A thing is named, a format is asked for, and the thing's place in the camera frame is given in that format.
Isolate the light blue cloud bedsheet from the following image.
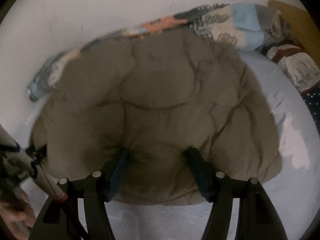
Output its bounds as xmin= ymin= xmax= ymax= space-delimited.
xmin=15 ymin=49 xmax=320 ymax=240

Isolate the wooden headboard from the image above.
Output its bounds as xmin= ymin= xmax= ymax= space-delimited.
xmin=268 ymin=0 xmax=320 ymax=67

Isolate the starry navy printed pillow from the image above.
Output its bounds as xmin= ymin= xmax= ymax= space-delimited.
xmin=260 ymin=39 xmax=319 ymax=128

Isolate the olive green puffer jacket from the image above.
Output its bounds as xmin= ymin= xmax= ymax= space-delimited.
xmin=30 ymin=29 xmax=282 ymax=205

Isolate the patchwork cartoon rolled blanket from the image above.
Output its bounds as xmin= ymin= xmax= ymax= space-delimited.
xmin=27 ymin=2 xmax=290 ymax=102

